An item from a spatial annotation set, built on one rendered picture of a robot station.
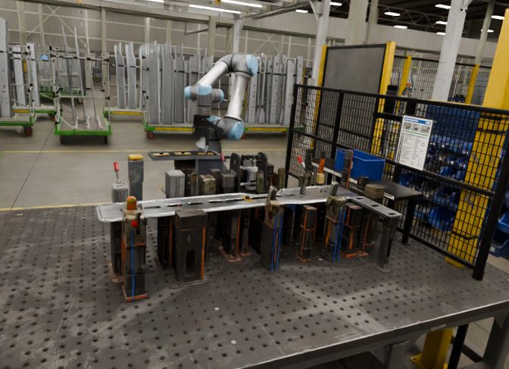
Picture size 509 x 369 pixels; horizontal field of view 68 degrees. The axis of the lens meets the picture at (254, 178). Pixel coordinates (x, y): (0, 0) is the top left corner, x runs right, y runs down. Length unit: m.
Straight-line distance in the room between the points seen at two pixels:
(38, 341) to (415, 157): 2.02
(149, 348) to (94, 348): 0.18
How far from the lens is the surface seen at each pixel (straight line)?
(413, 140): 2.39
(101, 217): 1.67
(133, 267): 1.60
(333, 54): 4.79
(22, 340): 1.57
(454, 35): 6.22
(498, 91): 2.17
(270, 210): 1.77
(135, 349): 1.44
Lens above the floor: 1.63
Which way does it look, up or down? 16 degrees down
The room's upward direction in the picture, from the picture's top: 5 degrees clockwise
